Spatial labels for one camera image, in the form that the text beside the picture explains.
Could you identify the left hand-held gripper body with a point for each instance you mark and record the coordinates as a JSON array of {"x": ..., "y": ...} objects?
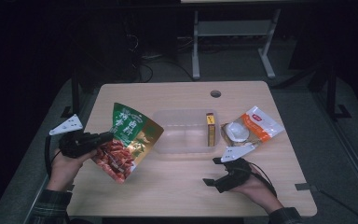
[{"x": 74, "y": 143}]

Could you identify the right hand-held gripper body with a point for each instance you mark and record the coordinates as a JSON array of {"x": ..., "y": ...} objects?
[{"x": 233, "y": 177}]

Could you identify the green snack pouch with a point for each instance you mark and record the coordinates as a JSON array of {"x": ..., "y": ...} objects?
[{"x": 130, "y": 130}]

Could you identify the clear plastic container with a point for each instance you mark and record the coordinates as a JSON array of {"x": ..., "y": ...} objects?
[{"x": 183, "y": 133}]

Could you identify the person's left hand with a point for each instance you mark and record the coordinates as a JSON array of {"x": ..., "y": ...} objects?
[{"x": 63, "y": 169}]

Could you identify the black metal stand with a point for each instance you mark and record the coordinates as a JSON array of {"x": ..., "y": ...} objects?
[
  {"x": 74, "y": 99},
  {"x": 332, "y": 93}
]

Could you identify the white orange snack bag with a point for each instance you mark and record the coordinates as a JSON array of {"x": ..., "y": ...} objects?
[{"x": 261, "y": 124}]

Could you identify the grey tape strip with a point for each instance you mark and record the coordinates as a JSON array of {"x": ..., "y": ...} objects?
[{"x": 304, "y": 187}]

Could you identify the metal floor rail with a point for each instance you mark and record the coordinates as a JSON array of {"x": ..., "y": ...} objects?
[
  {"x": 28, "y": 199},
  {"x": 345, "y": 146}
]

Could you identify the grey metal desk frame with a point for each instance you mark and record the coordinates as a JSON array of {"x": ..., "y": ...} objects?
[{"x": 233, "y": 28}]

